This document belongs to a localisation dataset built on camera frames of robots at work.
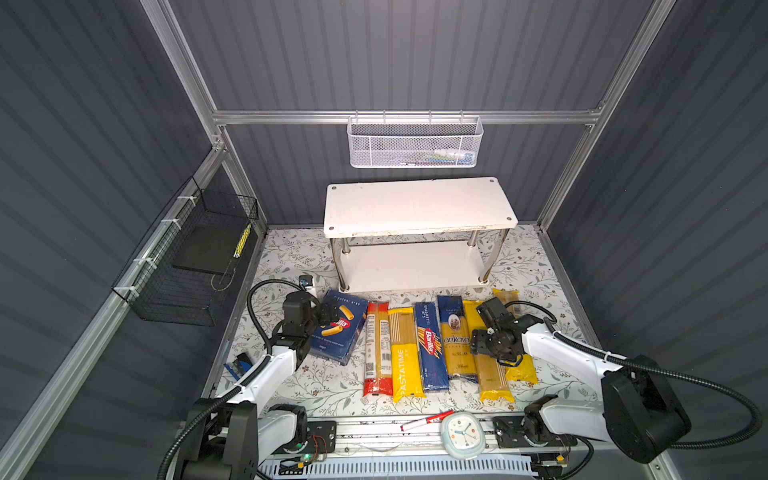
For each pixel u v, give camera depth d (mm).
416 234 743
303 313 684
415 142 1238
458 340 883
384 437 754
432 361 826
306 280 772
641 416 413
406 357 844
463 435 719
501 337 633
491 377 805
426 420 754
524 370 826
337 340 831
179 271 722
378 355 844
